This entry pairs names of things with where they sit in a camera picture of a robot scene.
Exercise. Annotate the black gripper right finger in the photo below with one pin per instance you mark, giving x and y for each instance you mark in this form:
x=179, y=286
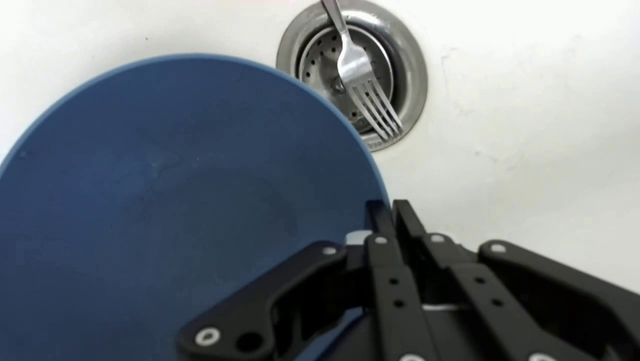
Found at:
x=490, y=302

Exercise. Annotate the steel sink drain strainer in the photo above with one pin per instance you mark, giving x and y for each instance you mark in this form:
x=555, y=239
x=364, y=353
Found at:
x=403, y=52

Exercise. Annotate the white kitchen sink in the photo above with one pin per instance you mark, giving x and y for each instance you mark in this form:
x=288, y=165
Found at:
x=532, y=134

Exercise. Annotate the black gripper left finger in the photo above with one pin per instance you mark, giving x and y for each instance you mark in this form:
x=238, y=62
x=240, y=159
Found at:
x=393, y=302

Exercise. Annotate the blue bowl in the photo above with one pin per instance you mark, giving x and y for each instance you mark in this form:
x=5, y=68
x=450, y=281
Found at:
x=132, y=234

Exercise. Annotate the silver fork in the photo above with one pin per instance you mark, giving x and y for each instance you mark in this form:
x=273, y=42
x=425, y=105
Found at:
x=352, y=68

